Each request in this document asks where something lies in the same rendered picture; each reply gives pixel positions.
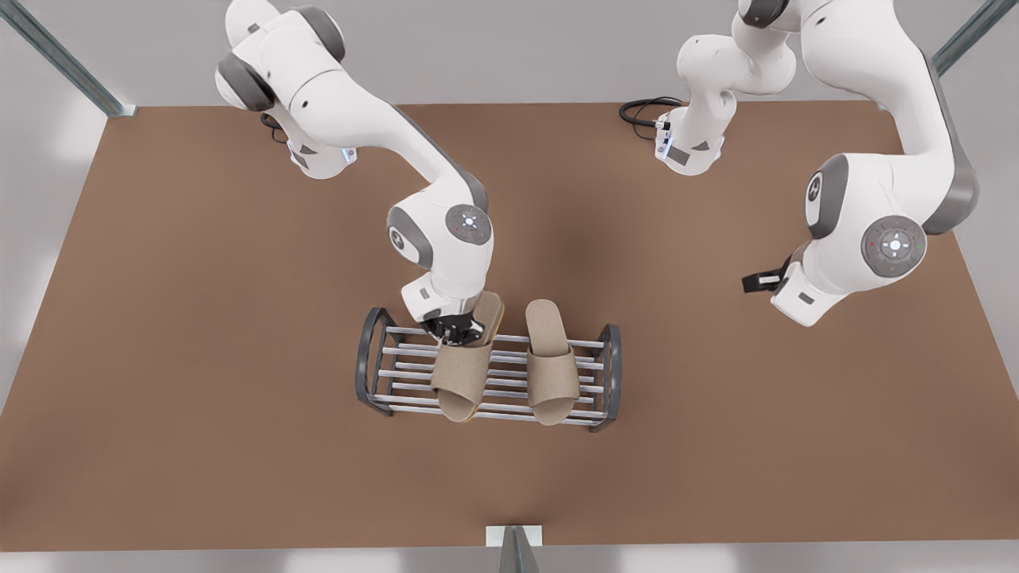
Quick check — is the beige slipper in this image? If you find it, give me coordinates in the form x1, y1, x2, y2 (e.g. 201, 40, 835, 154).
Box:
525, 299, 580, 427
431, 290, 506, 423

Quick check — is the grey metal shoe rack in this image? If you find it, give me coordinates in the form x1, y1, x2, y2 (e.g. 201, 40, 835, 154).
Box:
355, 307, 623, 433

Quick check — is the silver frame post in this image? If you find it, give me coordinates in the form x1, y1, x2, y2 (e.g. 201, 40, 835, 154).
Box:
486, 524, 544, 573
931, 0, 1019, 77
0, 0, 136, 119

